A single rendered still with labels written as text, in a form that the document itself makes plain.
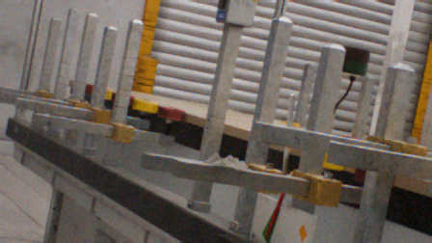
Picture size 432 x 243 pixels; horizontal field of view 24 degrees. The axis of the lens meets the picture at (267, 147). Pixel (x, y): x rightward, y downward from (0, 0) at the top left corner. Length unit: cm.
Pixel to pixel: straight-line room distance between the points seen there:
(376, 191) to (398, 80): 19
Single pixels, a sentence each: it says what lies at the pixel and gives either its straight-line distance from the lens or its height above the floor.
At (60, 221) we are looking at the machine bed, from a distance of 450.
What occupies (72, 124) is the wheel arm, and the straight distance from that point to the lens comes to 308.
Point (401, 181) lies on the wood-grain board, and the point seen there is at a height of 89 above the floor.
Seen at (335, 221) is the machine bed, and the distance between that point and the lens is 230.
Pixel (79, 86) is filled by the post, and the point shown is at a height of 91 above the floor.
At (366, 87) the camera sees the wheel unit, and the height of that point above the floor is 110.
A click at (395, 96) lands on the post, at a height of 104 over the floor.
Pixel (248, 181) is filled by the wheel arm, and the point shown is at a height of 84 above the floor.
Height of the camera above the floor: 101
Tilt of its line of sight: 3 degrees down
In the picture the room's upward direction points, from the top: 11 degrees clockwise
